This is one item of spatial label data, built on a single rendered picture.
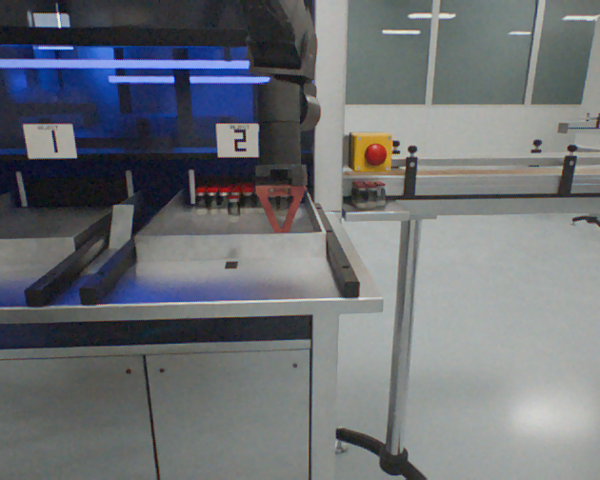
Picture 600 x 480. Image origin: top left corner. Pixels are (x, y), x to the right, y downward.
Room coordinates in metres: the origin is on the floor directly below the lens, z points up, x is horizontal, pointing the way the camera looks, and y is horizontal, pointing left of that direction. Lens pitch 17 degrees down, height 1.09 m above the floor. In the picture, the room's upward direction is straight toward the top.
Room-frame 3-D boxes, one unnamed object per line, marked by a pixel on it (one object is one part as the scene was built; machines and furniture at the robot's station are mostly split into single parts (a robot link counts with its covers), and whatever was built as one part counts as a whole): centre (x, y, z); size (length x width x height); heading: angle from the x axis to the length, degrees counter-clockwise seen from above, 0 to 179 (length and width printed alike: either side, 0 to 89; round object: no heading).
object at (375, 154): (0.85, -0.14, 0.99); 0.04 x 0.04 x 0.04; 4
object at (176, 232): (0.76, 0.10, 0.90); 0.34 x 0.26 x 0.04; 4
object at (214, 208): (0.84, 0.11, 0.90); 0.18 x 0.02 x 0.05; 94
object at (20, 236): (0.74, 0.44, 0.90); 0.34 x 0.26 x 0.04; 4
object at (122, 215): (0.60, 0.27, 0.91); 0.14 x 0.03 x 0.06; 3
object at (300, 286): (0.68, 0.27, 0.87); 0.70 x 0.48 x 0.02; 94
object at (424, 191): (1.05, -0.41, 0.92); 0.69 x 0.16 x 0.16; 94
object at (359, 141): (0.89, -0.14, 0.99); 0.08 x 0.07 x 0.07; 4
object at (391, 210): (0.93, -0.15, 0.87); 0.14 x 0.13 x 0.02; 4
